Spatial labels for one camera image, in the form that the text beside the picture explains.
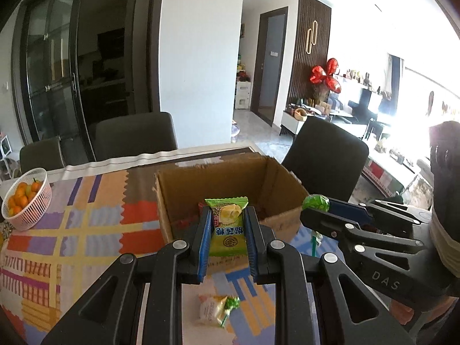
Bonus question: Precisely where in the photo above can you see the brown cardboard box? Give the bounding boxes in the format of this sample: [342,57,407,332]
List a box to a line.
[154,152,311,276]

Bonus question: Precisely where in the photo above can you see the black glass sliding door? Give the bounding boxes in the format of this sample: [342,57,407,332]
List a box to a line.
[12,0,94,165]

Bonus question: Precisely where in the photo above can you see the white storage shelf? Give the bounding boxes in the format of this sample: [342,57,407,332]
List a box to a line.
[234,65,252,110]

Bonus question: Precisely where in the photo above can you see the pale yellow snack packet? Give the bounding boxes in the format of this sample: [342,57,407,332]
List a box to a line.
[198,294,228,327]

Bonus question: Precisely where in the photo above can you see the operator hand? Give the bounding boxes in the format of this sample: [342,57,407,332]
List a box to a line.
[389,297,459,342]

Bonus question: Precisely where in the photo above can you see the black chair far middle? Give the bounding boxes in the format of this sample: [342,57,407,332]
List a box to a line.
[94,112,178,161]

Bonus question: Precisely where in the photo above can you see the green polka-dot lollipop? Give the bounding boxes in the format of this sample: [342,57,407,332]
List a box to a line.
[218,296,240,328]

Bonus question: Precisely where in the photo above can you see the black chair far left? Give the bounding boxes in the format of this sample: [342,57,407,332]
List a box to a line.
[20,136,66,174]

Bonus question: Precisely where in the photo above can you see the red heart balloons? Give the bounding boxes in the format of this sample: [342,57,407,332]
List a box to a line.
[310,58,342,93]

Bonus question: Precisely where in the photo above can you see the colourful patterned table mat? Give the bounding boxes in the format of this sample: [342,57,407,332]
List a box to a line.
[0,152,325,345]

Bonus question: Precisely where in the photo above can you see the black chair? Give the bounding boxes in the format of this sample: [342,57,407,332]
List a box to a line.
[20,136,66,174]
[282,117,369,202]
[94,112,178,161]

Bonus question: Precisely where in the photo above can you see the green round lollipop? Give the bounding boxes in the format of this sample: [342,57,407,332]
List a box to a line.
[301,193,331,260]

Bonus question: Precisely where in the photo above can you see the pink basket of oranges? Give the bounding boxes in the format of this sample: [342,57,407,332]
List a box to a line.
[1,167,52,231]

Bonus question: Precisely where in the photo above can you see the black chair right side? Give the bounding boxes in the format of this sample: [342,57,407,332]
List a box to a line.
[282,117,369,202]

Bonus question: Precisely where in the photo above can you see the yellow green candy packet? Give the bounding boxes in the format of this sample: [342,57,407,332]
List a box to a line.
[205,196,249,257]

